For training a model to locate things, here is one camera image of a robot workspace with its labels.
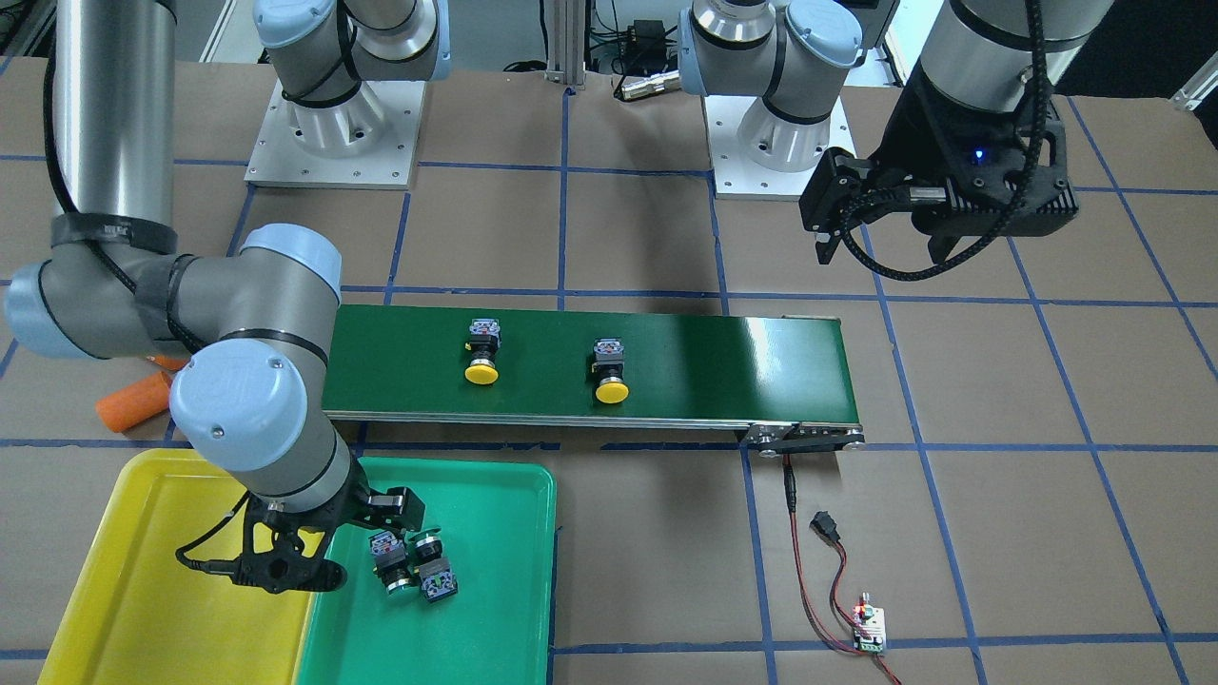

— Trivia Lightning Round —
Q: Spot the black gripper over trays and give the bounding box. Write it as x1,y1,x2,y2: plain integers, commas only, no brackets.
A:
177,477,425,594

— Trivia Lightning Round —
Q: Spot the black gripper by buttons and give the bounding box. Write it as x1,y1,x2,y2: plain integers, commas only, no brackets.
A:
797,72,1080,264

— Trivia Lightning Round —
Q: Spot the green push button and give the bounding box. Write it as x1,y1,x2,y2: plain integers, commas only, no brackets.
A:
368,531,415,596
407,527,460,603

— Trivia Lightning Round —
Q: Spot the yellow push button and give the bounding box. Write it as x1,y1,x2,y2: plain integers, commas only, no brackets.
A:
462,318,501,385
591,338,628,403

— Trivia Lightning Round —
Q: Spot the orange cylinder marked 4680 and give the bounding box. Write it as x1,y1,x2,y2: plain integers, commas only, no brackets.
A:
147,355,188,372

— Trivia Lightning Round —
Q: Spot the plain orange cylinder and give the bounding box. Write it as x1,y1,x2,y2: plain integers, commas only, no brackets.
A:
94,371,171,433

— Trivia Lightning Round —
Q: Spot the robot arm by buttons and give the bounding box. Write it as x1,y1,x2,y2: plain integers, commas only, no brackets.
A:
678,1,1110,282

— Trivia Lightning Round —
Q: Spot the robot arm over trays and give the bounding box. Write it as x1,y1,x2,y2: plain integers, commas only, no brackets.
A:
4,1,423,594

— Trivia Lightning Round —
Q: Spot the green plastic tray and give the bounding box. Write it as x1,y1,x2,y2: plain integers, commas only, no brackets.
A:
298,457,557,684

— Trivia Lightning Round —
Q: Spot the green conveyor belt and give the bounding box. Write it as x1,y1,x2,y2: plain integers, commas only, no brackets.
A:
323,303,865,453

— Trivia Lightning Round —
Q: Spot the silver cylindrical connector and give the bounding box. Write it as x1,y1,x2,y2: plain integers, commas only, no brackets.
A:
614,69,682,104

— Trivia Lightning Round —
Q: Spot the black power adapter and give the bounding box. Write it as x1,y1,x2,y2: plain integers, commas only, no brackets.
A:
622,20,667,65

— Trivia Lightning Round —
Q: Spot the yellow plastic tray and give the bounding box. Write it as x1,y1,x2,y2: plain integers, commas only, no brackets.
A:
39,449,311,684

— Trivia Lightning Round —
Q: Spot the small controller circuit board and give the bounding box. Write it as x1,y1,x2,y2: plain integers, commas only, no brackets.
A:
850,594,888,657

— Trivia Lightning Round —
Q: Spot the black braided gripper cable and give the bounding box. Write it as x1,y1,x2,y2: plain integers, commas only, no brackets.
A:
837,0,1057,283

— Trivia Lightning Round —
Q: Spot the aluminium frame post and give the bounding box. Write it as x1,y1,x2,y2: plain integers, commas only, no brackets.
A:
542,0,590,89

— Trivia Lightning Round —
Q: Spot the red black power cable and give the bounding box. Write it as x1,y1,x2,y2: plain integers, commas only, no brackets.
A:
782,455,903,685

